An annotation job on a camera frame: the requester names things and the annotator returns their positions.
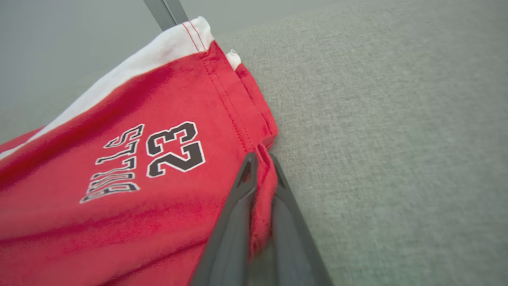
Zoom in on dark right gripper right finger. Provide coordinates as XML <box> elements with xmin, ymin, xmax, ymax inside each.
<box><xmin>271</xmin><ymin>154</ymin><xmax>334</xmax><ymax>286</ymax></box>

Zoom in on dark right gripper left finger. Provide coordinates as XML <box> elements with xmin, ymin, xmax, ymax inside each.
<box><xmin>190</xmin><ymin>153</ymin><xmax>258</xmax><ymax>286</ymax></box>

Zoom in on red Bulls 23 shorts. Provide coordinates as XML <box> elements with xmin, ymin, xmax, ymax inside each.
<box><xmin>0</xmin><ymin>16</ymin><xmax>278</xmax><ymax>286</ymax></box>

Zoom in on grey fabric sofa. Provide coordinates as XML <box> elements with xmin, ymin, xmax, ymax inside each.
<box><xmin>0</xmin><ymin>0</ymin><xmax>508</xmax><ymax>286</ymax></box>

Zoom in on grey partition frame post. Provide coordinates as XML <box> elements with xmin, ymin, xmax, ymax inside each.
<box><xmin>143</xmin><ymin>0</ymin><xmax>189</xmax><ymax>32</ymax></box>

